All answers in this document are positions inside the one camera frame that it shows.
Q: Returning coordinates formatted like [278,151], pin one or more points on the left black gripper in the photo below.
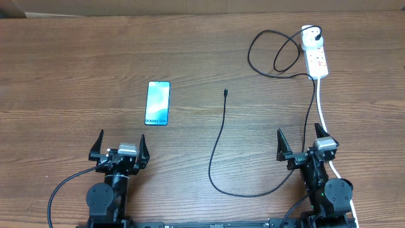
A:
[142,157]

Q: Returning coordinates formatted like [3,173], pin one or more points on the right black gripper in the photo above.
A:
[297,159]

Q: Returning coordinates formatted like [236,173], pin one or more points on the blue Galaxy smartphone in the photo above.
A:
[157,103]

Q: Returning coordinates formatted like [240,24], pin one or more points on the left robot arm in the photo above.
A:
[107,200]

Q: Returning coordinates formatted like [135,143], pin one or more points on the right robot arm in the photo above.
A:
[330,198]

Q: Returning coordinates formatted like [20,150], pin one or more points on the white charger plug adapter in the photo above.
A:
[311,38]

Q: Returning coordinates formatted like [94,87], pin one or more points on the white power strip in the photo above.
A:
[316,64]

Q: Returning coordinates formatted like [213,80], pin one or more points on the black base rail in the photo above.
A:
[209,225]

